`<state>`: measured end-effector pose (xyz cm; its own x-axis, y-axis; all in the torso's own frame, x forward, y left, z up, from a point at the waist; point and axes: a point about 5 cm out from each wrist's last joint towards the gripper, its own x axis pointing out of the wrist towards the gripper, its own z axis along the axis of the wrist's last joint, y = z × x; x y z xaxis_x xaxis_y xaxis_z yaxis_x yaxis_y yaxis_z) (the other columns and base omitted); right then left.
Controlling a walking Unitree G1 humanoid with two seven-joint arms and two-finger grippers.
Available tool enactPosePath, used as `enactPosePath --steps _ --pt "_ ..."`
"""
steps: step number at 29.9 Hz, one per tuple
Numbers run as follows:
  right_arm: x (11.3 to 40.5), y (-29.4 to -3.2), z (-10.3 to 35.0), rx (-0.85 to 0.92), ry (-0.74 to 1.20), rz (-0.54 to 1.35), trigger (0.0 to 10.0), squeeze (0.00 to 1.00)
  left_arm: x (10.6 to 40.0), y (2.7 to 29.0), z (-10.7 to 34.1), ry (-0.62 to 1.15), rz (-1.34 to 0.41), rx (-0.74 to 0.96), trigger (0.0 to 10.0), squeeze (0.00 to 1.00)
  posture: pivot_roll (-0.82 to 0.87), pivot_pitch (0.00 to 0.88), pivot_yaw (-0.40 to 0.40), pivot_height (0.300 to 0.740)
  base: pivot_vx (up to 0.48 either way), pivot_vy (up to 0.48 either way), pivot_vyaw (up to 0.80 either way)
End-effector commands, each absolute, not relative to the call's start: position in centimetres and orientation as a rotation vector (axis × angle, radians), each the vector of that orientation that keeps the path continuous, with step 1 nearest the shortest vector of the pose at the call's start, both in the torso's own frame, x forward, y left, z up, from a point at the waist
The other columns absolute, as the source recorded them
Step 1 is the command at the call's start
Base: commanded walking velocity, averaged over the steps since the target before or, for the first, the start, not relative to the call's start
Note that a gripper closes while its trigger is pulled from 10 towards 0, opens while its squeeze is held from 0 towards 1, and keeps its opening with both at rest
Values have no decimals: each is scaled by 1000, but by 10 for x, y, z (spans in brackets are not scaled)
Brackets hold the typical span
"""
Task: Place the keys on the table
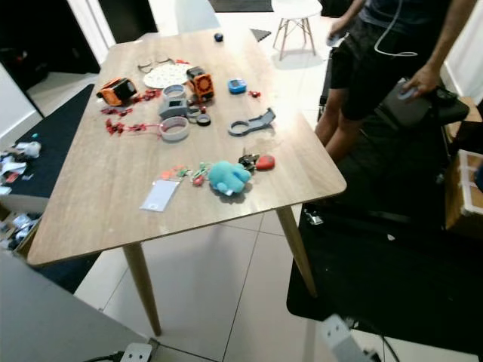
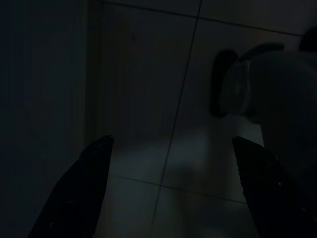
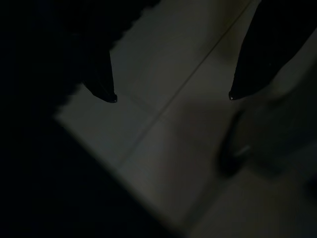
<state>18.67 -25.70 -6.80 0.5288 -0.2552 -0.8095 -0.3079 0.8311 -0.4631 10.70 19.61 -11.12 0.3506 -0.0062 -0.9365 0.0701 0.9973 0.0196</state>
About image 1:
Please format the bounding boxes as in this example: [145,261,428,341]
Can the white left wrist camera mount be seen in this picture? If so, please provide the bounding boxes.
[121,343,154,362]

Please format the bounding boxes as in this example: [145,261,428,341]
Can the open box with clutter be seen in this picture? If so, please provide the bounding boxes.
[0,211,40,259]

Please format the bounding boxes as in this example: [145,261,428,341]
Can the grey printed ring bracket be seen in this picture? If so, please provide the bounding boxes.
[228,108,277,137]

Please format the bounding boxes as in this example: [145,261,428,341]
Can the person in dark clothes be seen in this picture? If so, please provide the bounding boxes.
[315,0,477,163]

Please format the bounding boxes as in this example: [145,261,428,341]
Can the small white toy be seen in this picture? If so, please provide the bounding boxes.
[11,141,43,161]

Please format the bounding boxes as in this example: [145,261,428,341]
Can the grey flat panel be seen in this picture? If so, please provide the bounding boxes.
[0,249,148,362]

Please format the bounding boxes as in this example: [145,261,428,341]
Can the dark grey chair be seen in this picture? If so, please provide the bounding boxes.
[395,78,471,130]

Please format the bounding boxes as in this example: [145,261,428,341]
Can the light wooden table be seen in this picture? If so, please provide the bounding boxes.
[27,29,348,338]

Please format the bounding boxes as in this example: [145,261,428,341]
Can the grey printed cylinder part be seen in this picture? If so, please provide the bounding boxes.
[160,84,189,120]

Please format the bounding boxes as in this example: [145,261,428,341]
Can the orange black device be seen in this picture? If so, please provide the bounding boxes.
[98,78,138,106]

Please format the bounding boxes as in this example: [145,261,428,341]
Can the cardboard box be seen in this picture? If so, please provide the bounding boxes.
[445,149,483,240]

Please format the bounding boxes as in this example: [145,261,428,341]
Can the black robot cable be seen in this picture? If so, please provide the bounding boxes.
[83,351,125,362]

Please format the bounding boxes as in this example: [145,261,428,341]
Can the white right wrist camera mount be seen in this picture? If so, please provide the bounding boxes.
[318,314,371,362]

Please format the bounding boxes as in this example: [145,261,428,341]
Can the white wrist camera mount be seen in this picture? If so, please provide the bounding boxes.
[318,314,371,362]
[121,343,154,362]

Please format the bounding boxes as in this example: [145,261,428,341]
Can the white card in sleeve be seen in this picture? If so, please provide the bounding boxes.
[140,179,180,213]

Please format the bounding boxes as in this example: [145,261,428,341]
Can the grey tape ring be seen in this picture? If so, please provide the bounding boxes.
[160,118,191,143]

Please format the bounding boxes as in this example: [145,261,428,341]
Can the small silver object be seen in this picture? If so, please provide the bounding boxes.
[302,207,325,226]

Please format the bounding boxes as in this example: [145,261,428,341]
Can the white door frame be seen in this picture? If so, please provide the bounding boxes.
[68,0,115,66]

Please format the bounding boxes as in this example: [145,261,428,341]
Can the white shell chair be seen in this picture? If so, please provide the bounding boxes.
[270,0,323,62]

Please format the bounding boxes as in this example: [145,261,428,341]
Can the orange black fan block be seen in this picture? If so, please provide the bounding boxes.
[186,66,215,103]

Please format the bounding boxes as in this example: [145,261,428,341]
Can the orange key tags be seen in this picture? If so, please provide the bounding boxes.
[158,166,189,182]

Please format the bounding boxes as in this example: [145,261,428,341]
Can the blue plush keychain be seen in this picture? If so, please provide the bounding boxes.
[208,160,252,199]

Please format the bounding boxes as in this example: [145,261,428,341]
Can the black rug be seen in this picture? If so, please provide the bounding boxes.
[287,45,483,357]

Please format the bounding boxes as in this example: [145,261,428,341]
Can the white dotted round plate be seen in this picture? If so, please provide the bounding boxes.
[143,63,190,89]

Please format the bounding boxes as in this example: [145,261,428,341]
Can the red clip chain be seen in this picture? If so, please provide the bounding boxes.
[106,117,162,138]

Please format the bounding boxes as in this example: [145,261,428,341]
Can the dark blue rug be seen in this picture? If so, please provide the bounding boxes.
[0,83,103,293]

